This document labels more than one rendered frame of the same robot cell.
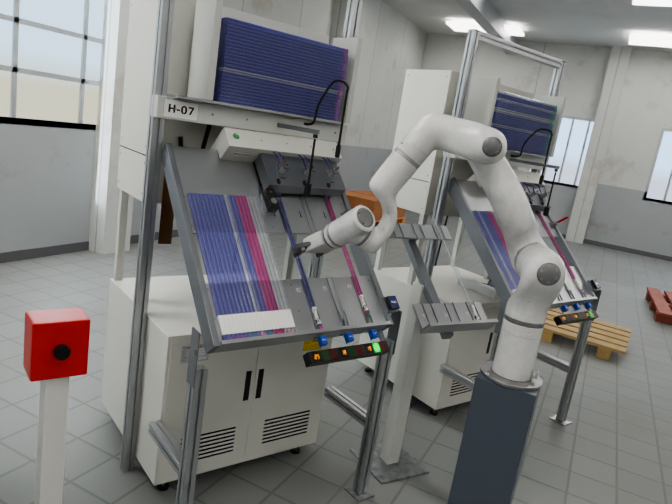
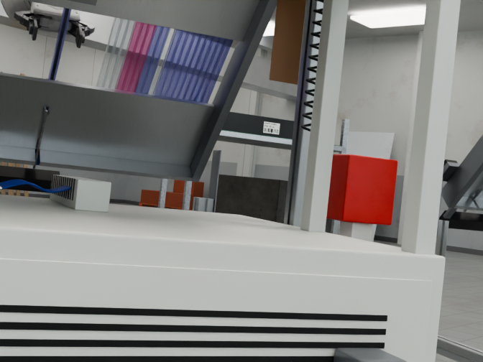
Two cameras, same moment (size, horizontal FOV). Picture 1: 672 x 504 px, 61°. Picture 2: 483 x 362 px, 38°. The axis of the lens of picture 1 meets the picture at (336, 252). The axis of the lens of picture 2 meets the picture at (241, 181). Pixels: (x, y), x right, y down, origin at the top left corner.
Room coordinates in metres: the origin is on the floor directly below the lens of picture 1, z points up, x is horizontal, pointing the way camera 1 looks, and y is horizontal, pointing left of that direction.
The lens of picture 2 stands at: (3.16, 0.90, 0.68)
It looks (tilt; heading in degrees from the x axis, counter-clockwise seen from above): 0 degrees down; 196
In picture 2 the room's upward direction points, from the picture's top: 6 degrees clockwise
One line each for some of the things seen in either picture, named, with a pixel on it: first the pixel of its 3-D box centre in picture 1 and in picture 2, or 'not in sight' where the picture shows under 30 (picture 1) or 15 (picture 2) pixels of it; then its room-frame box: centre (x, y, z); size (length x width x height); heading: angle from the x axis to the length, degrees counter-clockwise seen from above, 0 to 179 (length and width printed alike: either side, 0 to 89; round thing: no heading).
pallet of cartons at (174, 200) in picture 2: not in sight; (172, 195); (-9.93, -4.27, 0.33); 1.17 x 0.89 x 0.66; 66
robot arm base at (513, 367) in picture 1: (516, 349); not in sight; (1.68, -0.60, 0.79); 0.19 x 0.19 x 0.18
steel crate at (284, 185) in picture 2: not in sight; (277, 220); (-3.43, -0.62, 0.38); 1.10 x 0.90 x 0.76; 150
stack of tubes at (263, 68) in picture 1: (279, 73); not in sight; (2.16, 0.31, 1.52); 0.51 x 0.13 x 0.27; 129
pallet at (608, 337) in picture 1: (554, 324); not in sight; (4.58, -1.90, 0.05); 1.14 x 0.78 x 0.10; 63
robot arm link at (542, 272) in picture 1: (535, 286); not in sight; (1.64, -0.60, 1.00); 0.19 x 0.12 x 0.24; 178
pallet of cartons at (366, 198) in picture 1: (367, 209); not in sight; (8.73, -0.38, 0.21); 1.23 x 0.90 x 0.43; 156
